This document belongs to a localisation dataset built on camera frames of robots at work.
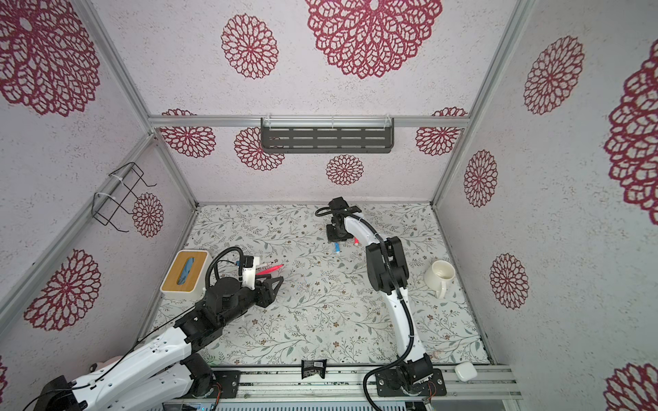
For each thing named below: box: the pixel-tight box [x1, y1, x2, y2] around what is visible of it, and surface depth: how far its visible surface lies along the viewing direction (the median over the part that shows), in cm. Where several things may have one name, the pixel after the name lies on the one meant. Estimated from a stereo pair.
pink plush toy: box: [88, 356, 123, 374], surface depth 73 cm
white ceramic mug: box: [424, 259, 456, 299], surface depth 92 cm
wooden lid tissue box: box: [159, 249, 212, 308], surface depth 92 cm
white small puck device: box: [454, 361, 479, 382], surface depth 77 cm
